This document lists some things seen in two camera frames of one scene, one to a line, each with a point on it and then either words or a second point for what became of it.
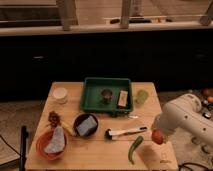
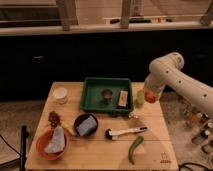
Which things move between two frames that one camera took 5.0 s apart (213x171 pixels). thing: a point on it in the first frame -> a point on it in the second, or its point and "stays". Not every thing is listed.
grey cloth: [57, 144] stays
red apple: [158, 136] -> [149, 96]
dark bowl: [81, 118] stays
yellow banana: [71, 130] stays
